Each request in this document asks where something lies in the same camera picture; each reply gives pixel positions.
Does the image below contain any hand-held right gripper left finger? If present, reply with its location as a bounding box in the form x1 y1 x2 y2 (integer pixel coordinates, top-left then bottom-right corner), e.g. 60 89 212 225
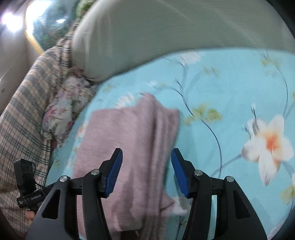
25 148 123 240

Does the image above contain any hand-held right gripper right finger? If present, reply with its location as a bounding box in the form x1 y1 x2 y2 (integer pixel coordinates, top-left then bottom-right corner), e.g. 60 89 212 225
171 148 268 240

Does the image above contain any pink knit shirt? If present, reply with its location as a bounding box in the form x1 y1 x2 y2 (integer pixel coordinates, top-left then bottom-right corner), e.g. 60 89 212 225
72 92 181 240

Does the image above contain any plaid cloth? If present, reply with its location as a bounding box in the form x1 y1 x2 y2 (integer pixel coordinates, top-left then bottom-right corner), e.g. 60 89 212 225
0 17 81 238

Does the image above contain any pink floral cloth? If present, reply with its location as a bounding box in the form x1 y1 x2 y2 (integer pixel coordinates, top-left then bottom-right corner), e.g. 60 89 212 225
43 74 97 142

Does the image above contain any blue floral blanket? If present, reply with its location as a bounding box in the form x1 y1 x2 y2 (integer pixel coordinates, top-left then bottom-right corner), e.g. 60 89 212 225
47 49 295 240

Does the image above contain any green ribbed cushion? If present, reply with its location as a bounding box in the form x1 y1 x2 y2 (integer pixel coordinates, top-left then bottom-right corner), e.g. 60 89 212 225
71 0 292 83

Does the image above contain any gold framed landscape picture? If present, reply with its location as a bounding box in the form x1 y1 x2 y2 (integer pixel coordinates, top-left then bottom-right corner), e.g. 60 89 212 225
24 0 81 52

